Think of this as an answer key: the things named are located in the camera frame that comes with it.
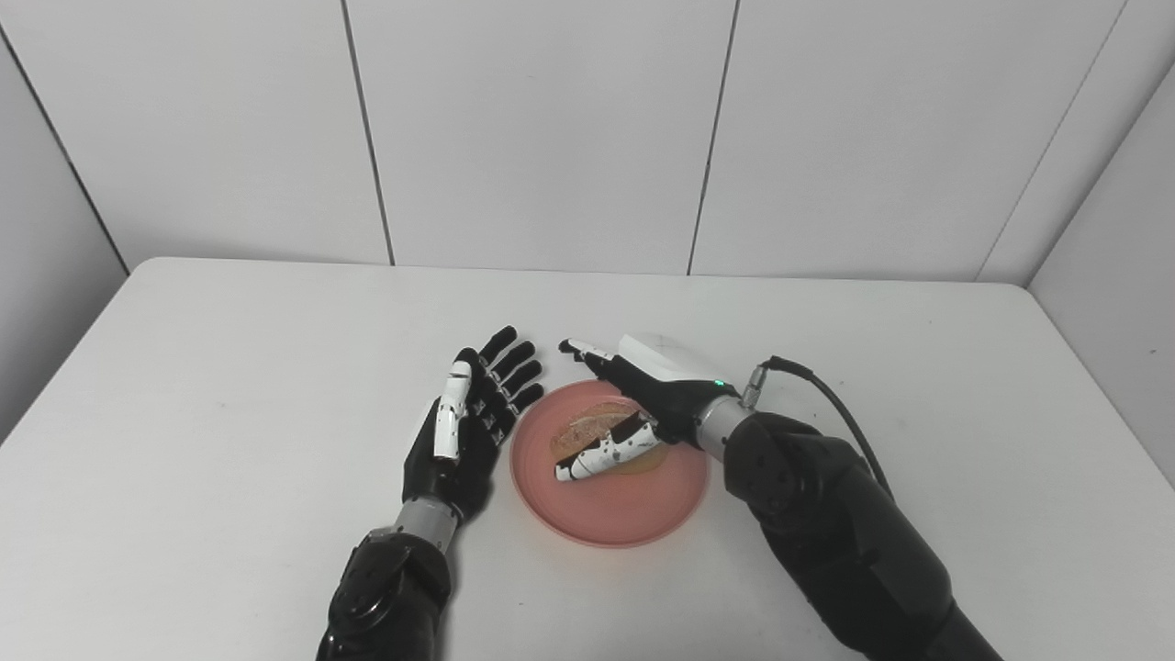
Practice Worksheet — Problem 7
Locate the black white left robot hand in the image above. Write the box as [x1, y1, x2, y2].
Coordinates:
[402, 326, 545, 524]

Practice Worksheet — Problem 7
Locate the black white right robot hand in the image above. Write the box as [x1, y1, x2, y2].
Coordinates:
[554, 333, 740, 483]

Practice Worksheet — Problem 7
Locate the golden brown bread roll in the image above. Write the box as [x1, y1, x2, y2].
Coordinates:
[550, 401, 669, 476]

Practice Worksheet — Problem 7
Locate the pink round plate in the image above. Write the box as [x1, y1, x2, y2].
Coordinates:
[509, 379, 712, 549]

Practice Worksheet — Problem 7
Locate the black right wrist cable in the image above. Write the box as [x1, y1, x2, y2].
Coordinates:
[742, 355, 893, 501]

